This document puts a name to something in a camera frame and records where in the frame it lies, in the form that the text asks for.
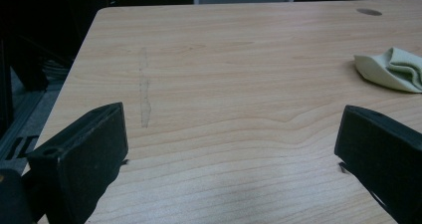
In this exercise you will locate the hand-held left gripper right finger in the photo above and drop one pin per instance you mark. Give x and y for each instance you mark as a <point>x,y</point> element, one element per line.
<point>381,144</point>

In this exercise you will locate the light green cloth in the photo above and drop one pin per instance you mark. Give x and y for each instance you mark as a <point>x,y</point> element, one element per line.
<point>391,71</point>

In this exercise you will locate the metal frame rail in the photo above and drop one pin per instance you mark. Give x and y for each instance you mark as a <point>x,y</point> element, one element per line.
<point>16,124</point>

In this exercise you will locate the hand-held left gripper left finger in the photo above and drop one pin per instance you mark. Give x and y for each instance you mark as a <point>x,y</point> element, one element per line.
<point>83,151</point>

